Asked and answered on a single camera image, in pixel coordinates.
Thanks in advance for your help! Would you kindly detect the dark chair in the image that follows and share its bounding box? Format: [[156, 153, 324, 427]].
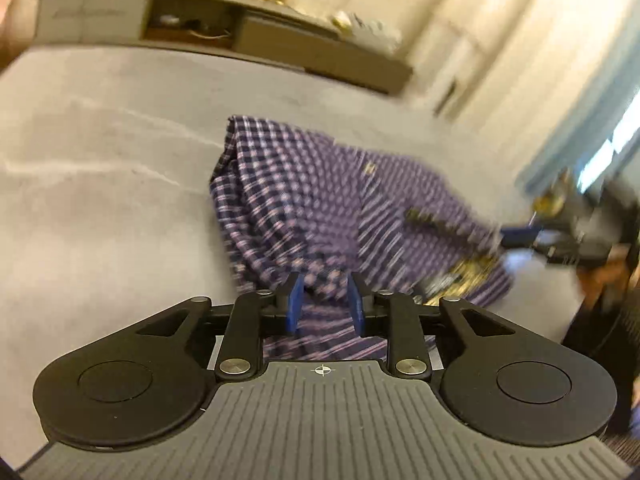
[[562, 260, 640, 436]]

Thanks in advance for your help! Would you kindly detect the white cable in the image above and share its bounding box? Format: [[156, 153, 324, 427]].
[[187, 27, 232, 41]]

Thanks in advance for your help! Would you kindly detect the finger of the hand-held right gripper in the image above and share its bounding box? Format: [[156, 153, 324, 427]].
[[499, 226, 547, 251]]

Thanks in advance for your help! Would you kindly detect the light window curtain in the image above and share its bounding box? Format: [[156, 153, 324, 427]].
[[517, 0, 640, 193]]

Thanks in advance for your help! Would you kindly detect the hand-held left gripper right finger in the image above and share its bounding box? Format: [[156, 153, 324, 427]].
[[347, 272, 517, 381]]

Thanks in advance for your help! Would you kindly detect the navy plaid shirt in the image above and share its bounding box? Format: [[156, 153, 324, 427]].
[[210, 115, 514, 364]]

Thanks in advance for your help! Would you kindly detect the grey and brown tv cabinet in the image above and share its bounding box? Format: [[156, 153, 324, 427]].
[[37, 0, 414, 97]]

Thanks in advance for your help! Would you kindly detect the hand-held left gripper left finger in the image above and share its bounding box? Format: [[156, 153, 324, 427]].
[[136, 272, 307, 382]]

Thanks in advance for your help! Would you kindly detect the yellow-green drinking glass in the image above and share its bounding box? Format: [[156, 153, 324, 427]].
[[532, 170, 572, 217]]

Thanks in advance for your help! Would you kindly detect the lace-covered standing air conditioner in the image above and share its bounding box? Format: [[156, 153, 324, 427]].
[[400, 0, 553, 122]]

